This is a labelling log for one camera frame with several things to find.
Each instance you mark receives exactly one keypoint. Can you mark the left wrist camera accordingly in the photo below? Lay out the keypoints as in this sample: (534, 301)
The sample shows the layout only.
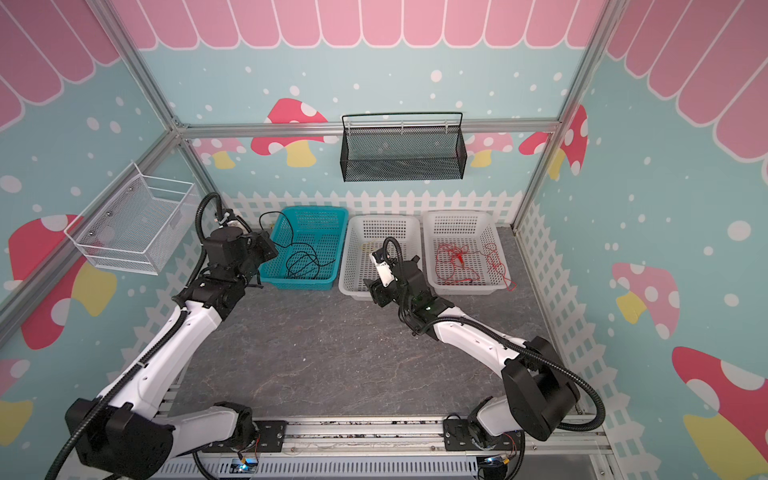
(228, 219)

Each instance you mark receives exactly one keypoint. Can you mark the white plastic basket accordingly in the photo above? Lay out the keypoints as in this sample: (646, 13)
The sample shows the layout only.
(365, 234)
(464, 254)

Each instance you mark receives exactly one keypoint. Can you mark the middle white plastic basket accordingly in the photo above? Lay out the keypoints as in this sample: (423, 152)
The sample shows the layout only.
(365, 234)

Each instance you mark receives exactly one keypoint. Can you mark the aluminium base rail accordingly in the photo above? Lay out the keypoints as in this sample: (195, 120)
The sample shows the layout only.
(398, 447)

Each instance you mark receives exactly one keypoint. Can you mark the teal plastic basket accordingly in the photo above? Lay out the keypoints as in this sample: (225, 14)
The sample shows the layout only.
(310, 242)

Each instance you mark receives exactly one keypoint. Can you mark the white wire mesh wall basket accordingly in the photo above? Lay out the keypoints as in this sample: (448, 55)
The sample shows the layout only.
(136, 223)

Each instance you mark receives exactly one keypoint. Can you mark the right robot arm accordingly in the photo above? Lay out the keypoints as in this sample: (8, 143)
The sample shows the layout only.
(540, 396)

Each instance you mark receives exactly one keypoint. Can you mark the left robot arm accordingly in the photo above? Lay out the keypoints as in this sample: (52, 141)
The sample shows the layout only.
(118, 431)

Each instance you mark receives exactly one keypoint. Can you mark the black wire mesh wall basket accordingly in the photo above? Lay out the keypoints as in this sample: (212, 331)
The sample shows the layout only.
(403, 146)

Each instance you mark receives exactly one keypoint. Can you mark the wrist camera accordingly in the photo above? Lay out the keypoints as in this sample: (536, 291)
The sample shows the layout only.
(381, 261)
(228, 219)

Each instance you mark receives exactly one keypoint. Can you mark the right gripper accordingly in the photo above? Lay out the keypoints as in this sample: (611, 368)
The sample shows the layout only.
(380, 291)

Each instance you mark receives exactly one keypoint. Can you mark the right white plastic basket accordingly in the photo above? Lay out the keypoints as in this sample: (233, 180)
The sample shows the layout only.
(464, 254)

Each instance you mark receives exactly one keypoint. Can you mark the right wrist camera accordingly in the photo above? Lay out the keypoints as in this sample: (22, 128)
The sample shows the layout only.
(381, 261)

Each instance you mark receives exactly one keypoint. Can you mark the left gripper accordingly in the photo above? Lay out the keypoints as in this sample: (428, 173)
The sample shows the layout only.
(262, 239)

